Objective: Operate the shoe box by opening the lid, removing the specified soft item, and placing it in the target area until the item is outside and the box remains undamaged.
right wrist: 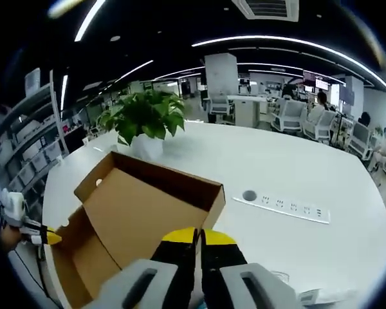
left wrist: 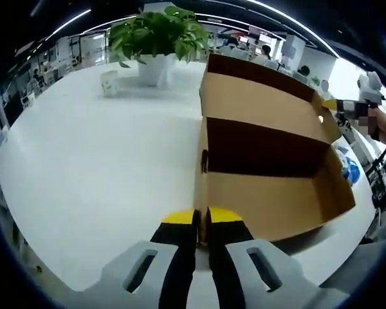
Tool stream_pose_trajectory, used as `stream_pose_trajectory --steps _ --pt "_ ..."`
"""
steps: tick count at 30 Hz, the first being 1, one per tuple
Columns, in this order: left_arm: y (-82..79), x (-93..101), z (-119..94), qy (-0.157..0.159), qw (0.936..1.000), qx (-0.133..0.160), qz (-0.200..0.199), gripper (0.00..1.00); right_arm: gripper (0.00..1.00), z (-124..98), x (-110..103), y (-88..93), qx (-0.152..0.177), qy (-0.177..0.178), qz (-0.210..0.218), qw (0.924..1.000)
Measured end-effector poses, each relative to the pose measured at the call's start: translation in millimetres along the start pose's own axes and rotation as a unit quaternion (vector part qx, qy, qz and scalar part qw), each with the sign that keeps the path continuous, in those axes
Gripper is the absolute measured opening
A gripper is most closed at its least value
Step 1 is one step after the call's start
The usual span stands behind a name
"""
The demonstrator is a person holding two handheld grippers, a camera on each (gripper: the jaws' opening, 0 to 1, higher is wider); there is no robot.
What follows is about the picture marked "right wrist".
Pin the green potted plant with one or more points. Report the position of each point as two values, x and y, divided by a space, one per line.
148 112

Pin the person's left hand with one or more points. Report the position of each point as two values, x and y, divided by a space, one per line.
11 239

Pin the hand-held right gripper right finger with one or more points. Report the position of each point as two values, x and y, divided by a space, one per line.
218 257

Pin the ceiling air conditioner vent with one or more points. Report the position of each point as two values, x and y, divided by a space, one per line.
267 9

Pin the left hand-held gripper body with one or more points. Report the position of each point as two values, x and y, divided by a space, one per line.
15 207

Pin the brown cardboard shoe box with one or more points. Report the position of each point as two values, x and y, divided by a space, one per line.
122 206

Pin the white table socket strip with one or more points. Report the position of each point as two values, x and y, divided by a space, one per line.
289 207

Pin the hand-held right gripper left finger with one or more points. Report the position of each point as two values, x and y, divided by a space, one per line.
177 257

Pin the metal storage shelf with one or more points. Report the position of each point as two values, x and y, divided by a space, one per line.
32 145

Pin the row of white office chairs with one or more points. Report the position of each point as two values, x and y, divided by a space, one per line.
296 119

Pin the curved ceiling light strip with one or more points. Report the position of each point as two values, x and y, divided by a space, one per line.
276 39

